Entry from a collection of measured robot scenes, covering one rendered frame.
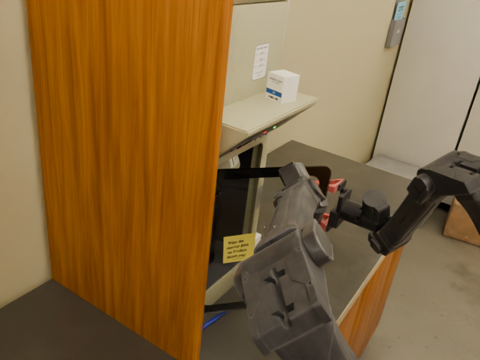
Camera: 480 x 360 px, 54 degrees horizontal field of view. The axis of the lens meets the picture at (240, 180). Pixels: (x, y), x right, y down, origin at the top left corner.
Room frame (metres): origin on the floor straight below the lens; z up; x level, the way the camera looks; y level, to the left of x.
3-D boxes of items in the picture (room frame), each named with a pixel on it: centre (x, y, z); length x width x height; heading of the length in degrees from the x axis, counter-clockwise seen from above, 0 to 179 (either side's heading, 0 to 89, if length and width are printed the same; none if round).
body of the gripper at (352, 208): (1.12, -0.31, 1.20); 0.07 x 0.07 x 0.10; 60
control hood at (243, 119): (0.99, -0.03, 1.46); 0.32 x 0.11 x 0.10; 150
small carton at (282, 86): (1.05, -0.07, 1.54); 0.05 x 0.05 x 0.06; 45
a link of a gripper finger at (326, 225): (1.16, -0.25, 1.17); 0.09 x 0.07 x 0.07; 60
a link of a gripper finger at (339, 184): (1.16, -0.25, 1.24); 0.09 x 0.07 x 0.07; 60
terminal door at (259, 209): (0.93, -0.06, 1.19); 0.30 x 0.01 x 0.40; 110
